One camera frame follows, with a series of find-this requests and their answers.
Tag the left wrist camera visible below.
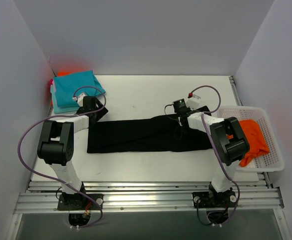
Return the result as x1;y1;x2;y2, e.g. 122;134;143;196
72;92;87;106

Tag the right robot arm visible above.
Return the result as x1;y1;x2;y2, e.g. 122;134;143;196
172;99;250;207

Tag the orange t-shirt in basket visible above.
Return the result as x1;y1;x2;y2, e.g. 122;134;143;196
239;119;270;168

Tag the folded pink t-shirt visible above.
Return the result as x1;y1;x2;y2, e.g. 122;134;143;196
48;79;55;95

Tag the folded orange t-shirt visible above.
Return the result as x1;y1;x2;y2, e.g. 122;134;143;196
57;71;71;77

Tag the folded light teal t-shirt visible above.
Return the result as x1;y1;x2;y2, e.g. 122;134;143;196
52;94;79;114

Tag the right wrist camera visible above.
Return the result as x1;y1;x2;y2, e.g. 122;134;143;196
186;93;201;110

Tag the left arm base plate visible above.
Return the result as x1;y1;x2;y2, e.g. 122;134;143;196
57;193;104;211

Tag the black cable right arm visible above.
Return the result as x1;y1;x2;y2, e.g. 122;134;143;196
163;103;189;141

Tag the white plastic basket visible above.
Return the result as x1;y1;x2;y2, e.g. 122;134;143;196
217;106;285;173

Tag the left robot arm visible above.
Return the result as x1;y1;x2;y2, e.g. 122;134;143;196
37;95;108;210

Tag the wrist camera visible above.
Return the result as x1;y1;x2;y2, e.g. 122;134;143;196
72;92;87;106
186;93;201;110

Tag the black t-shirt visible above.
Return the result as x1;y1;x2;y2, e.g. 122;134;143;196
87;114;212;154

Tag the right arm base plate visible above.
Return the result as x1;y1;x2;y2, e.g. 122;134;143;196
192;191;237;209

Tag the aluminium rail frame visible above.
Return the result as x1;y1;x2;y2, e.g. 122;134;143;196
14;178;284;214

